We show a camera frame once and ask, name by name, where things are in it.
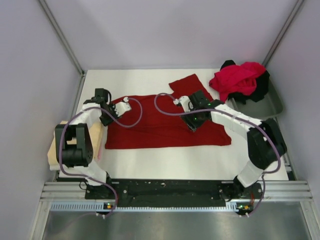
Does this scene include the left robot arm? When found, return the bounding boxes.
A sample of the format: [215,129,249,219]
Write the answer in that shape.
[55,88,119,199]

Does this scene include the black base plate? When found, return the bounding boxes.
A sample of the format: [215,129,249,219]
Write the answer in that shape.
[84,178,263,207]

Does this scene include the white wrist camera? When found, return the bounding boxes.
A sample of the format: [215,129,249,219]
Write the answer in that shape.
[173,95,194,113]
[111,96,132,119]

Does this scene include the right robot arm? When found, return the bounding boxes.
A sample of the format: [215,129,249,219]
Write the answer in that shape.
[176,90,287,200]

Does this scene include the left aluminium corner post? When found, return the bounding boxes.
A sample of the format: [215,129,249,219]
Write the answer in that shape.
[36,0,85,76]

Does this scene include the grey slotted cable duct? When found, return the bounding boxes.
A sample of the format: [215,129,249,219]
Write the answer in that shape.
[50,201,252,213]

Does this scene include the aluminium corner post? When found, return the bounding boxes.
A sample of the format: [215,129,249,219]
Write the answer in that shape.
[262,0,306,67]
[36,0,85,76]

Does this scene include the dark red t shirt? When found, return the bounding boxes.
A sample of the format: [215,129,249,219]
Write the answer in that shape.
[104,73,233,150]

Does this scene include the aluminium front rail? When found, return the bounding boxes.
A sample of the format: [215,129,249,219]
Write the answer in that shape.
[40,179,313,202]

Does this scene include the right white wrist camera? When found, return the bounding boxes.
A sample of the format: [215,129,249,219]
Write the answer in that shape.
[173,95,194,113]

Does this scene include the grey plastic tray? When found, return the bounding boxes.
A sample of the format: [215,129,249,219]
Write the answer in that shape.
[228,78,284,120]

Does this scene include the folded white t shirt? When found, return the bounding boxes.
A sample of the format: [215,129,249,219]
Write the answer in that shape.
[49,164,60,171]

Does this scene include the right aluminium corner post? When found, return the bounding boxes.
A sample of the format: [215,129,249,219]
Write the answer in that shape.
[262,0,306,67]

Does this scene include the bright red t shirt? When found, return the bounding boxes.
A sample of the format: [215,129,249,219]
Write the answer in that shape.
[208,61,266,103]

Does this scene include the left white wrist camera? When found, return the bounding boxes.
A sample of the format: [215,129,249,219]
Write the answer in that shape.
[111,96,132,119]

